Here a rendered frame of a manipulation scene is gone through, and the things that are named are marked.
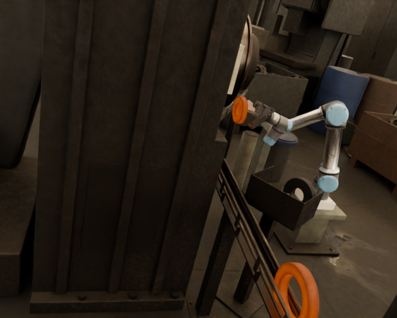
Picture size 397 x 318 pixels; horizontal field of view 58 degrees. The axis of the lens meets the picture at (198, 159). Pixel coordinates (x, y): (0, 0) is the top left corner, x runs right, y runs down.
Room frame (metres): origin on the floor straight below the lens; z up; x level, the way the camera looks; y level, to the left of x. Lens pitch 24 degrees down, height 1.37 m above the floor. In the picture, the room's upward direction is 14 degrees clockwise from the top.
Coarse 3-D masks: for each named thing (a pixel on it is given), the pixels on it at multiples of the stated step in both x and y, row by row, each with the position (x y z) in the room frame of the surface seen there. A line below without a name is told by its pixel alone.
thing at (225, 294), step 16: (256, 176) 1.48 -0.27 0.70; (256, 192) 1.41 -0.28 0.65; (272, 192) 1.37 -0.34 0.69; (256, 208) 1.40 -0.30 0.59; (272, 208) 1.36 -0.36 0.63; (288, 208) 1.32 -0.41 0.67; (304, 208) 1.31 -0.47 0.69; (272, 224) 1.42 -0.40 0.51; (288, 224) 1.30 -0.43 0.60; (224, 288) 1.50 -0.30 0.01; (240, 288) 1.44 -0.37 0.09; (240, 304) 1.42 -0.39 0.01; (256, 304) 1.44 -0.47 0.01
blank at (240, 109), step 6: (234, 102) 2.11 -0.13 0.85; (240, 102) 2.02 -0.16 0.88; (246, 102) 2.01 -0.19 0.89; (234, 108) 2.09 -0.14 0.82; (240, 108) 2.01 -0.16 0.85; (246, 108) 1.99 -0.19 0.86; (234, 114) 2.07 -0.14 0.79; (240, 114) 1.99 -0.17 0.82; (246, 114) 1.98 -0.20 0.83; (234, 120) 2.05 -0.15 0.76; (240, 120) 1.98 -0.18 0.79
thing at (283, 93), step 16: (272, 64) 5.08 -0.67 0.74; (256, 80) 4.07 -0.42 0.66; (272, 80) 4.19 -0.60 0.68; (288, 80) 4.33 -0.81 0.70; (304, 80) 4.47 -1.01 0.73; (256, 96) 4.10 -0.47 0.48; (272, 96) 4.23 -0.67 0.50; (288, 96) 4.38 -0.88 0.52; (288, 112) 4.43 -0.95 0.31; (224, 128) 4.15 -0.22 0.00
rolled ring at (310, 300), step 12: (288, 264) 0.85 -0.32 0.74; (300, 264) 0.84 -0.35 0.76; (276, 276) 0.87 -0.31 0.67; (288, 276) 0.86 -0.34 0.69; (300, 276) 0.79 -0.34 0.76; (312, 276) 0.79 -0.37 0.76; (300, 288) 0.77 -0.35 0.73; (312, 288) 0.76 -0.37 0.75; (276, 300) 0.84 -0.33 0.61; (312, 300) 0.74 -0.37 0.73; (276, 312) 0.82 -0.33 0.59; (300, 312) 0.74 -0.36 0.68; (312, 312) 0.72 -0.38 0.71
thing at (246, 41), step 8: (248, 16) 1.75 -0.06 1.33; (248, 24) 1.71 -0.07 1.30; (248, 32) 1.68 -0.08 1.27; (248, 40) 1.66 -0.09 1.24; (248, 48) 1.64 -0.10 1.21; (248, 56) 1.63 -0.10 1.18; (240, 64) 1.62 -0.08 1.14; (248, 64) 1.62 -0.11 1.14; (240, 72) 1.62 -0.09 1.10; (240, 80) 1.63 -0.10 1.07; (232, 96) 1.67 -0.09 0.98
